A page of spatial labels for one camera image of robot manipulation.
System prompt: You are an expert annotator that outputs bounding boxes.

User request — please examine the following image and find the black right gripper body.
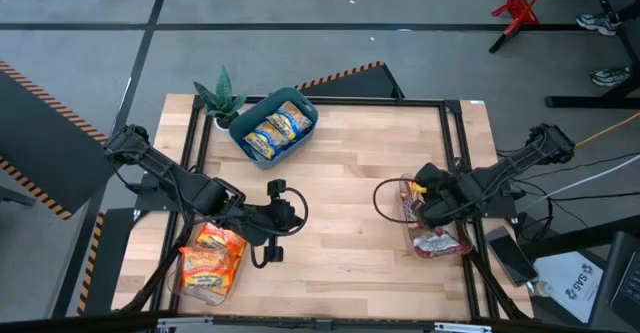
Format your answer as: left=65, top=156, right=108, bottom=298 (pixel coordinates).
left=434, top=172, right=469, bottom=224

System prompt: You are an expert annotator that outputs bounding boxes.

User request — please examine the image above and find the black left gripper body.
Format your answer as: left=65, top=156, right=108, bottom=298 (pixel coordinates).
left=249, top=195, right=305, bottom=247

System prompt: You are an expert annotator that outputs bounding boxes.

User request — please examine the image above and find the red Maruchan ramen pack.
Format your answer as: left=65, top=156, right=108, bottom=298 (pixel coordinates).
left=412, top=227, right=471, bottom=259
left=401, top=180, right=426, bottom=224

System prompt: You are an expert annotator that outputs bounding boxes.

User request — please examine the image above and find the orange Maruchan ramen pack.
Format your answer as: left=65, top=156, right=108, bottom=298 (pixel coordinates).
left=193, top=222, right=248, bottom=257

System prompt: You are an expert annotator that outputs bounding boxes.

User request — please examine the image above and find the red white snack packet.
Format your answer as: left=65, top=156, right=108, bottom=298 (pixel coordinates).
left=178, top=246, right=236, bottom=297

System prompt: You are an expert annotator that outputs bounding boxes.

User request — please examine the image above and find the clear plastic bin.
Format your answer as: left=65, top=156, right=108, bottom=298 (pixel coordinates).
left=398, top=172, right=474, bottom=260
left=167, top=220, right=249, bottom=307

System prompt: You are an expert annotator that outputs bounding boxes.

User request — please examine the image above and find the teal plastic bin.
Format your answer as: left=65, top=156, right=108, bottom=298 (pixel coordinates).
left=228, top=86, right=320, bottom=171

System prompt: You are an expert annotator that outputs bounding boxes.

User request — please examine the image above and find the black smartphone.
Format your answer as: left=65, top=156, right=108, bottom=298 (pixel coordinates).
left=485, top=225, right=540, bottom=287

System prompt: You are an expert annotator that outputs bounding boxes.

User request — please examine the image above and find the black overhead beam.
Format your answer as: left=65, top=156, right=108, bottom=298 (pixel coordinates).
left=0, top=311, right=640, bottom=333

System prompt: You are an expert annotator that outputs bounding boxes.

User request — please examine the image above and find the snake plant in white pot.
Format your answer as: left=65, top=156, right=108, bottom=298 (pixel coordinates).
left=193, top=65, right=247, bottom=133

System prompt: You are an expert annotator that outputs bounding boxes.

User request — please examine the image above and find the black hazard-striped mat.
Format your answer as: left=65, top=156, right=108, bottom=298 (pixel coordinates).
left=0, top=60, right=117, bottom=222
left=294, top=61, right=405, bottom=100
left=77, top=207, right=139, bottom=319

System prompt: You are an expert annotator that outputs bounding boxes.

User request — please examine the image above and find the white printed paper sheet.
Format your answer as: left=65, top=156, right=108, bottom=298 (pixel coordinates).
left=529, top=251, right=605, bottom=324

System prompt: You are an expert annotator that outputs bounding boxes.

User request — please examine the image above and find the red clamp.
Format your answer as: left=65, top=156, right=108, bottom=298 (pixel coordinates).
left=490, top=0, right=559, bottom=29

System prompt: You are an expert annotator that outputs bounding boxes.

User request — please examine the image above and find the black laptop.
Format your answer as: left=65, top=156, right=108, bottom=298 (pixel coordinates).
left=588, top=230, right=640, bottom=332

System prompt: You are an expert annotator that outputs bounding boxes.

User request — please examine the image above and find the person's shoe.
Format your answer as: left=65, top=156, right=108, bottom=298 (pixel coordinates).
left=575, top=12, right=621, bottom=38
left=589, top=66, right=632, bottom=88

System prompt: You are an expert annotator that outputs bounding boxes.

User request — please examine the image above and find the person's leg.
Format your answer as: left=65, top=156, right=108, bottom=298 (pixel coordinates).
left=613, top=0, right=640, bottom=24

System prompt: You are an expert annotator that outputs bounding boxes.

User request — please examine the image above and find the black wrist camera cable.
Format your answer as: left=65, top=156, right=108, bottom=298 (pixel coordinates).
left=282, top=186, right=310, bottom=235
left=372, top=176, right=426, bottom=224

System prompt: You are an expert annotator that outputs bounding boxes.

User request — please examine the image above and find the black aluminium table frame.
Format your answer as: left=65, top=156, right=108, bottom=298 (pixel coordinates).
left=167, top=94, right=489, bottom=324

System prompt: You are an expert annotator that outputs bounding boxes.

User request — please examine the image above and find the white cable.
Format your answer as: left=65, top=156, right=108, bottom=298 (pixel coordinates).
left=549, top=155, right=640, bottom=199

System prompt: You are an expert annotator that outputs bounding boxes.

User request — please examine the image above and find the black desk frame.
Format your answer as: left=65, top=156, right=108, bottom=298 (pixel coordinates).
left=488, top=0, right=640, bottom=109

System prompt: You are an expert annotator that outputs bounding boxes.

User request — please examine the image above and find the yellow cable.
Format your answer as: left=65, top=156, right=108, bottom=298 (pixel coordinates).
left=574, top=112, right=640, bottom=149

